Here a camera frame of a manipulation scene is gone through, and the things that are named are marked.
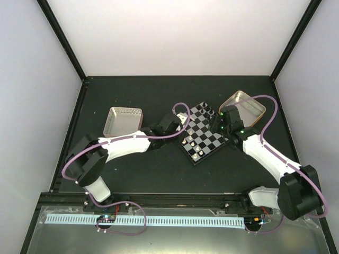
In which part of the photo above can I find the checkered chess board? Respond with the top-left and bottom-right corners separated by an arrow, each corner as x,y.
180,106 -> 228,166

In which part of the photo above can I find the silver tin tray pink rim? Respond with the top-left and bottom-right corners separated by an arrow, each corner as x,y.
103,107 -> 143,138

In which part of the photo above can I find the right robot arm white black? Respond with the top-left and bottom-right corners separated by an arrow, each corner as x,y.
209,105 -> 325,220

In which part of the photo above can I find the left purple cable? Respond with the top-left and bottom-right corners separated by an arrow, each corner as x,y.
61,102 -> 191,236

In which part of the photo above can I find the right circuit board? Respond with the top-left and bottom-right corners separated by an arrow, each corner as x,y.
244,217 -> 271,226

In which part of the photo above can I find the black mounting rail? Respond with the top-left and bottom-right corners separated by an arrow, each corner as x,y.
37,192 -> 273,216

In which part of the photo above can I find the circuit board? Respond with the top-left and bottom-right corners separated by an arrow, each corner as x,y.
96,215 -> 115,223
244,217 -> 271,226

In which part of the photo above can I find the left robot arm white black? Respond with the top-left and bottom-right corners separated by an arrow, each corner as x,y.
61,113 -> 189,211

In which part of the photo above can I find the black chess pieces row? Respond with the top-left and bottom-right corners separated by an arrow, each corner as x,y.
195,102 -> 215,120

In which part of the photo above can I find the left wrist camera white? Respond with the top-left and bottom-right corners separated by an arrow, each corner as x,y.
176,112 -> 189,131

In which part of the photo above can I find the left circuit board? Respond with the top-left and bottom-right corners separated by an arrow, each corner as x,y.
96,215 -> 115,223

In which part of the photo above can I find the light blue slotted cable duct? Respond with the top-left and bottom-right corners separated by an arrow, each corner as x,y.
44,214 -> 245,229

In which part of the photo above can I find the gold tin box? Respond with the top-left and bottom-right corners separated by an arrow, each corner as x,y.
219,90 -> 266,127

